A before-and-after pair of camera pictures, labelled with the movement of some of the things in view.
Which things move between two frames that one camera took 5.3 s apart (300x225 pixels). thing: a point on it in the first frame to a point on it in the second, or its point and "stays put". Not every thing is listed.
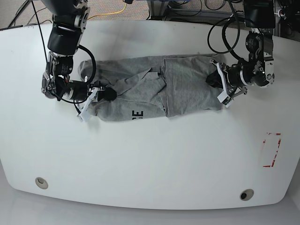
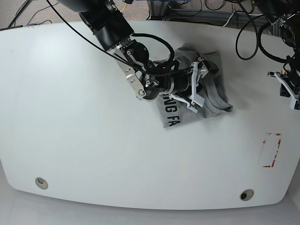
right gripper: [231, 77] to [294, 91]
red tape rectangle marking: [279, 142] stays put
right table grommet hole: [246, 194] stays put
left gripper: [83, 91] to [198, 71]
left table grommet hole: [41, 183] stays put
